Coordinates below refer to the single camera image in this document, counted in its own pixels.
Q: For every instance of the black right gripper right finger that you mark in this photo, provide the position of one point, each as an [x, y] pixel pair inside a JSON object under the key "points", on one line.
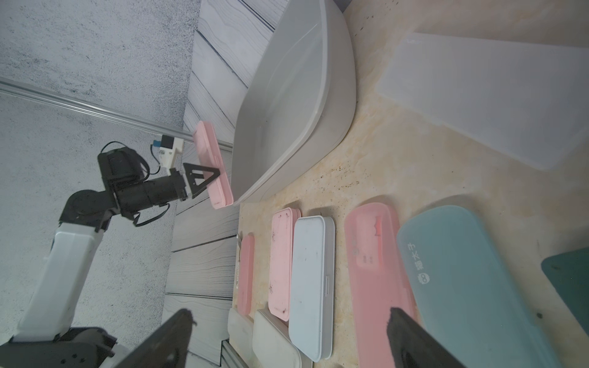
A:
{"points": [[412, 346]]}

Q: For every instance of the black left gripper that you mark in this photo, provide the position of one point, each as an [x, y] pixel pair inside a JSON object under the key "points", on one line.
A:
{"points": [[126, 177]]}

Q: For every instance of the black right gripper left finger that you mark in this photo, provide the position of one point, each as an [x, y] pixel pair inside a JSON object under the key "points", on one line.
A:
{"points": [[166, 347]]}

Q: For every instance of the translucent pink pencil case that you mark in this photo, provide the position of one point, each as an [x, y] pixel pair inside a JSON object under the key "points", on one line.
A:
{"points": [[378, 279]]}

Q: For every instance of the pale pink pencil case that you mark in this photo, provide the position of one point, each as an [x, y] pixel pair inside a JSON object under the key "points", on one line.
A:
{"points": [[282, 238]]}

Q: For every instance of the light blue pencil case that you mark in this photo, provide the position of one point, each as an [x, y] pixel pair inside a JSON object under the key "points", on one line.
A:
{"points": [[311, 324]]}

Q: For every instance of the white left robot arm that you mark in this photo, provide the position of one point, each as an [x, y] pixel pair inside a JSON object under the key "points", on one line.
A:
{"points": [[45, 336]]}

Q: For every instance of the teal pencil case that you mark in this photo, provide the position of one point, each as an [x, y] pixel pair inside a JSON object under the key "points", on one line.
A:
{"points": [[465, 295]]}

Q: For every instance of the dark pink flat case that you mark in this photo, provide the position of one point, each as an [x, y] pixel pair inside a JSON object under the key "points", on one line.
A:
{"points": [[245, 278]]}

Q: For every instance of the grey flat pencil case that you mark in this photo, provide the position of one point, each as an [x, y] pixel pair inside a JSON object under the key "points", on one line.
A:
{"points": [[271, 343]]}

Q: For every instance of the grey plastic storage box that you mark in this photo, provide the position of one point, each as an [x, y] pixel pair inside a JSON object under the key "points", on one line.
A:
{"points": [[300, 103]]}

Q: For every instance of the dark green pencil case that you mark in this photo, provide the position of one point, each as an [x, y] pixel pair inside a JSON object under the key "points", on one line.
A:
{"points": [[568, 274]]}

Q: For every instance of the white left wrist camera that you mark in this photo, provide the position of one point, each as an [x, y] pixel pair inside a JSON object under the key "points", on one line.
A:
{"points": [[171, 148]]}

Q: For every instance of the aluminium frame post left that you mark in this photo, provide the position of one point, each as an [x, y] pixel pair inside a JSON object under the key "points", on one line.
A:
{"points": [[42, 96]]}

